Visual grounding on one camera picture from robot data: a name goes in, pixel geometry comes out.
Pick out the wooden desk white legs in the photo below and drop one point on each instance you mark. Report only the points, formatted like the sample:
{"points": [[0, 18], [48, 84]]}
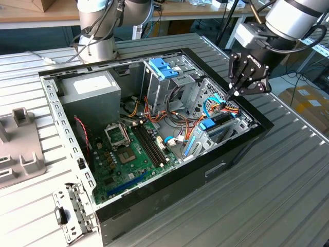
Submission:
{"points": [[195, 13]]}

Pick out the green motherboard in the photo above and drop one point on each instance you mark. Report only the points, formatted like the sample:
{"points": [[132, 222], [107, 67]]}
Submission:
{"points": [[144, 167]]}

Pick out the blue expansion slot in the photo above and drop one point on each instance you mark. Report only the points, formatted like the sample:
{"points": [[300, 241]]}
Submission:
{"points": [[127, 184]]}

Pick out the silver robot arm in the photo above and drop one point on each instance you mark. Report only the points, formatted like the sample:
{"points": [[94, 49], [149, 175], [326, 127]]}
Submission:
{"points": [[133, 13]]}

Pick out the grey power supply unit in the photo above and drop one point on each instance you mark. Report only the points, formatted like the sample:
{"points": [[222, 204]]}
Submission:
{"points": [[90, 108]]}

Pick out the white board connector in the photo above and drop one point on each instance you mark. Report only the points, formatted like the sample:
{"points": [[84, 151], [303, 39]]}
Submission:
{"points": [[160, 144]]}

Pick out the cardboard box with labels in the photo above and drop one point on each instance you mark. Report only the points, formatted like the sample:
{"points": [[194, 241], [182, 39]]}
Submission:
{"points": [[308, 103]]}

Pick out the black RAM slot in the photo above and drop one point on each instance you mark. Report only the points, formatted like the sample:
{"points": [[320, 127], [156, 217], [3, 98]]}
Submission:
{"points": [[153, 144], [150, 144], [144, 144], [147, 144]]}

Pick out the metal optical drive cage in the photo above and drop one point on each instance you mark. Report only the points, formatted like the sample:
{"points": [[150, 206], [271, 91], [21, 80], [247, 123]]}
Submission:
{"points": [[156, 92]]}

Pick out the grey metal disk bay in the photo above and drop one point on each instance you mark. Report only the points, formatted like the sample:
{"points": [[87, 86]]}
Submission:
{"points": [[201, 144]]}

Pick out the open black PC case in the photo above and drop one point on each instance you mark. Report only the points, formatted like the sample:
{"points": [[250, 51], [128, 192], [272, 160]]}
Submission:
{"points": [[180, 198]]}

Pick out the grey parts rack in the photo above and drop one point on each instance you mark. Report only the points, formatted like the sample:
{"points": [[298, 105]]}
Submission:
{"points": [[23, 144]]}

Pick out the hard disk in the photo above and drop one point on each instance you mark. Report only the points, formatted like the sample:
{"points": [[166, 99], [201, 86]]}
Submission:
{"points": [[207, 124]]}

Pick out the blue drive cage latch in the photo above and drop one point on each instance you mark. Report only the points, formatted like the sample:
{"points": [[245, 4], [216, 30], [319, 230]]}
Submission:
{"points": [[159, 67]]}

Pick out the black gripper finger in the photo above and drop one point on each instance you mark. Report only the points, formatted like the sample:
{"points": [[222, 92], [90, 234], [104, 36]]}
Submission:
{"points": [[234, 67], [257, 88]]}

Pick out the small brown cardboard box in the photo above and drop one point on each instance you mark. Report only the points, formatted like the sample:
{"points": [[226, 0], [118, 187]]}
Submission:
{"points": [[46, 5]]}

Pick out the black tripod stand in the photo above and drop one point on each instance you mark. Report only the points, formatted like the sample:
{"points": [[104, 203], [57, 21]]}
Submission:
{"points": [[223, 31]]}

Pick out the CPU socket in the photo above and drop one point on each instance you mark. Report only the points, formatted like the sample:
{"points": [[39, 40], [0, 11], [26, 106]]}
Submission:
{"points": [[126, 156]]}

